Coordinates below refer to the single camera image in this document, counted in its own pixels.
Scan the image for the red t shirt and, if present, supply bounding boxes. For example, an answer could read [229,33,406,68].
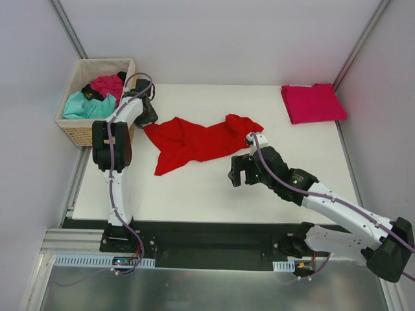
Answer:
[144,114,264,176]

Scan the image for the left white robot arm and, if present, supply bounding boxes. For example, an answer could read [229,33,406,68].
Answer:
[92,77,158,252]

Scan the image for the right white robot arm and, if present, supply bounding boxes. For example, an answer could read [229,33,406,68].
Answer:
[228,146,414,282]

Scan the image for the magenta t shirt in basket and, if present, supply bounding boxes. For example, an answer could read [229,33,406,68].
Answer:
[90,75,124,107]

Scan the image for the black t shirt in basket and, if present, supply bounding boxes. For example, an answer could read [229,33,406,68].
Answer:
[81,71,126,101]

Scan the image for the teal t shirt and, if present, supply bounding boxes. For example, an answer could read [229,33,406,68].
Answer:
[62,92,117,120]

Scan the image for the woven wicker basket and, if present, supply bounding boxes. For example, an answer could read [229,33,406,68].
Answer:
[55,58,137,146]

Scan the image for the folded magenta t shirt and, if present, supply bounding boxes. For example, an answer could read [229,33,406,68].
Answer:
[281,84,348,124]

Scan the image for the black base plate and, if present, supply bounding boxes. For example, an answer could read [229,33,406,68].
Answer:
[61,218,335,271]

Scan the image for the right grey cable duct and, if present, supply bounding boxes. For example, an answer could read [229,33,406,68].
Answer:
[272,260,296,273]

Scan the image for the grey cable duct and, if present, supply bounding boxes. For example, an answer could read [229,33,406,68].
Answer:
[54,255,156,269]
[272,260,296,273]

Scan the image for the left grey cable duct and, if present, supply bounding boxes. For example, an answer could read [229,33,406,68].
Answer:
[54,255,156,269]

